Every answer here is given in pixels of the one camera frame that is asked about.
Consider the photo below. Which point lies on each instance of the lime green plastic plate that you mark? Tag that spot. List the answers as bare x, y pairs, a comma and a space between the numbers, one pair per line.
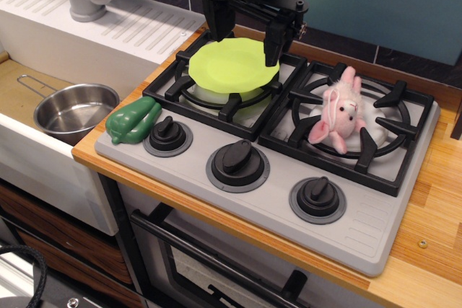
233, 65

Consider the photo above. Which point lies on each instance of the black left burner grate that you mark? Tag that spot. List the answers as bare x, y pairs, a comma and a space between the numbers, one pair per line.
240, 114

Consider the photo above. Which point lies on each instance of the black burner grate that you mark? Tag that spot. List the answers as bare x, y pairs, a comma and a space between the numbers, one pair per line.
380, 156
240, 114

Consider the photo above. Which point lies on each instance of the pink white stuffed rabbit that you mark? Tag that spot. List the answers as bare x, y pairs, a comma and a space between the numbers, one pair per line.
342, 112

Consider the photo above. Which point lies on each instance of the black left stove knob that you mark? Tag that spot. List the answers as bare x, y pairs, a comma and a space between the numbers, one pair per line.
168, 138

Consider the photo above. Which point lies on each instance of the black stove knob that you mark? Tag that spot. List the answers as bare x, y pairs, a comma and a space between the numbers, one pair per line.
318, 201
238, 168
168, 138

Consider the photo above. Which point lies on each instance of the black middle stove knob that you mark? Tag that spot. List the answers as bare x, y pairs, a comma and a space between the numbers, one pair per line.
238, 168

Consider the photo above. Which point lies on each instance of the green plastic bell pepper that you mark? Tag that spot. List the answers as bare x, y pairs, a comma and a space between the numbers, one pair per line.
132, 123

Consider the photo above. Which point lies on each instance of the black right burner grate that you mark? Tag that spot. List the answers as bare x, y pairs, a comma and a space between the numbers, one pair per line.
380, 156

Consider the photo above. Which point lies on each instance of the black right stove knob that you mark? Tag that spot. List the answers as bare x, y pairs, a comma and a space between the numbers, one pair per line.
318, 201

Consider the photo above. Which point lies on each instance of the stainless steel pot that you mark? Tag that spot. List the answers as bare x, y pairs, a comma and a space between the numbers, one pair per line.
69, 114

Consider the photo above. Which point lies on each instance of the white toy sink unit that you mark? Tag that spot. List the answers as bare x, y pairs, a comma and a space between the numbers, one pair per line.
119, 50

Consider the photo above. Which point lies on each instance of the grey toy stove top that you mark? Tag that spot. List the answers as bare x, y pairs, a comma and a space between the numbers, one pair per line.
361, 239

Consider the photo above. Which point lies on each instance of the wooden drawer front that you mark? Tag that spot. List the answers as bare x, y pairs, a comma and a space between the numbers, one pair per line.
75, 250

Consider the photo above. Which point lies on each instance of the black oven door handle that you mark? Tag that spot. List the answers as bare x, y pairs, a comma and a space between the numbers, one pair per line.
155, 224

